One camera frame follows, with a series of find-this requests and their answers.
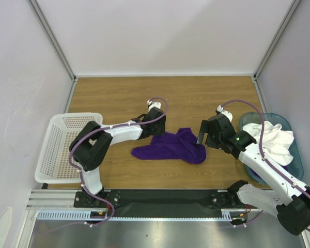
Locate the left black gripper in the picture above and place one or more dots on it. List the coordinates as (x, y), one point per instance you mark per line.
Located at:
(160, 129)

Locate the aluminium corner post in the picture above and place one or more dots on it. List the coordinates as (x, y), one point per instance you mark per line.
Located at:
(36, 8)
(278, 35)

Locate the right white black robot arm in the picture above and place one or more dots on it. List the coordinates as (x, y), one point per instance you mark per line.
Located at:
(289, 199)

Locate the white perforated plastic basket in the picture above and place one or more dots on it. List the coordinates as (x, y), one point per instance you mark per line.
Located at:
(53, 165)

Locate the right aluminium corner post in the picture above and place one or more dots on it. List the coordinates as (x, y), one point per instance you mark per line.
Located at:
(278, 35)

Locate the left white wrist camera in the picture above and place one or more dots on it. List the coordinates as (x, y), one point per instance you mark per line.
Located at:
(151, 104)

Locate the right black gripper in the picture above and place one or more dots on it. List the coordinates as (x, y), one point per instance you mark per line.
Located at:
(210, 131)

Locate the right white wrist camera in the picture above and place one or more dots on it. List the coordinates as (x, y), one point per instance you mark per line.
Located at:
(220, 110)

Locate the purple towel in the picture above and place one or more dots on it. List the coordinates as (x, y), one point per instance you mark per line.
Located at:
(182, 145)
(256, 175)

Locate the left aluminium corner post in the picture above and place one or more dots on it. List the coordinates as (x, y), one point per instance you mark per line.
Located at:
(36, 8)

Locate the purple towel in tub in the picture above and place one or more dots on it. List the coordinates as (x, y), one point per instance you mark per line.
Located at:
(256, 175)

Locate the aluminium frame rail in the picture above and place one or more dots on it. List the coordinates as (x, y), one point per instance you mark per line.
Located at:
(57, 199)

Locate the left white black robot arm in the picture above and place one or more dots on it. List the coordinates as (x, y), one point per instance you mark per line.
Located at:
(90, 146)

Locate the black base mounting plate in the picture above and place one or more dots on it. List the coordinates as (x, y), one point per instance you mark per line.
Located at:
(173, 203)

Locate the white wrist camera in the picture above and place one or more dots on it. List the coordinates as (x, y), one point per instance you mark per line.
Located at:
(151, 104)
(220, 110)

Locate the teal translucent plastic tub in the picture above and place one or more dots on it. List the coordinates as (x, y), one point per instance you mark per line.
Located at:
(251, 123)

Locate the white towel in tub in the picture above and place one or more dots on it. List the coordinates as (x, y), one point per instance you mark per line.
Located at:
(276, 143)

